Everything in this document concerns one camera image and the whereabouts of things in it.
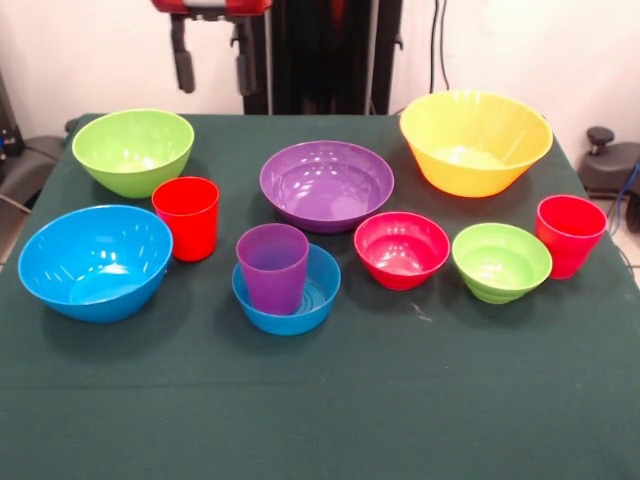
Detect large blue bowl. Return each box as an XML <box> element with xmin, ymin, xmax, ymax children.
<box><xmin>17</xmin><ymin>204</ymin><xmax>174</xmax><ymax>324</ymax></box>

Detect black knob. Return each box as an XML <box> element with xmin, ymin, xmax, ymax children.
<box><xmin>586</xmin><ymin>126</ymin><xmax>616</xmax><ymax>157</ymax></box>

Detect purple bowl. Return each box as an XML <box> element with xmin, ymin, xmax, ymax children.
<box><xmin>259</xmin><ymin>140</ymin><xmax>396</xmax><ymax>235</ymax></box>

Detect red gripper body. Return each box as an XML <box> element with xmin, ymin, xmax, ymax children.
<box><xmin>151</xmin><ymin>0</ymin><xmax>274</xmax><ymax>17</ymax></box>

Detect grey stand base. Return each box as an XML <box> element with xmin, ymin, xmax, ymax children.
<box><xmin>0</xmin><ymin>134</ymin><xmax>66</xmax><ymax>211</ymax></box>
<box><xmin>579</xmin><ymin>142</ymin><xmax>640</xmax><ymax>201</ymax></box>

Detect small blue bowl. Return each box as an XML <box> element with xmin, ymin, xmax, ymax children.
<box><xmin>231</xmin><ymin>243</ymin><xmax>343</xmax><ymax>337</ymax></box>

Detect black wall cable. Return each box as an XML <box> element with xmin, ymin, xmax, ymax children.
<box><xmin>429</xmin><ymin>0</ymin><xmax>451</xmax><ymax>94</ymax></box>

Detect purple cup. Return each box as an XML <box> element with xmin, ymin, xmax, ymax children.
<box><xmin>235</xmin><ymin>222</ymin><xmax>311</xmax><ymax>316</ymax></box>

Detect black equipment box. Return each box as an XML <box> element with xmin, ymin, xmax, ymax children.
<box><xmin>0</xmin><ymin>69</ymin><xmax>25</xmax><ymax>162</ymax></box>

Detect blue cable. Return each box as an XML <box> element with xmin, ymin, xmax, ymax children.
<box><xmin>612</xmin><ymin>158</ymin><xmax>640</xmax><ymax>231</ymax></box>

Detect small pink bowl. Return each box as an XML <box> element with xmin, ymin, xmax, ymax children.
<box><xmin>353</xmin><ymin>211</ymin><xmax>452</xmax><ymax>291</ymax></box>

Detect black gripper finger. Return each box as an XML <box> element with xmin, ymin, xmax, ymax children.
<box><xmin>234</xmin><ymin>14</ymin><xmax>259</xmax><ymax>96</ymax></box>
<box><xmin>169</xmin><ymin>13</ymin><xmax>196</xmax><ymax>95</ymax></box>

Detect dark green tablecloth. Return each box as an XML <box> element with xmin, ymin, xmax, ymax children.
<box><xmin>0</xmin><ymin>113</ymin><xmax>640</xmax><ymax>480</ymax></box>

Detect large yellow bowl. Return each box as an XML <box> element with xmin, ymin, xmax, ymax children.
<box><xmin>399</xmin><ymin>89</ymin><xmax>554</xmax><ymax>199</ymax></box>

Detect red cup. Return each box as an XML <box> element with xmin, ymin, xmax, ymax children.
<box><xmin>535</xmin><ymin>194</ymin><xmax>609</xmax><ymax>281</ymax></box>
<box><xmin>151</xmin><ymin>176</ymin><xmax>221</xmax><ymax>262</ymax></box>

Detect large green bowl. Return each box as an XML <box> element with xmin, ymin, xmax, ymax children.
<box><xmin>71</xmin><ymin>108</ymin><xmax>196</xmax><ymax>200</ymax></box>

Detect small green bowl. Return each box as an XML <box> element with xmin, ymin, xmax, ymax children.
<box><xmin>451</xmin><ymin>222</ymin><xmax>554</xmax><ymax>305</ymax></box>

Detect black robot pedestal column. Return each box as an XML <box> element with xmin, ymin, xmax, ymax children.
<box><xmin>230</xmin><ymin>0</ymin><xmax>404</xmax><ymax>116</ymax></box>

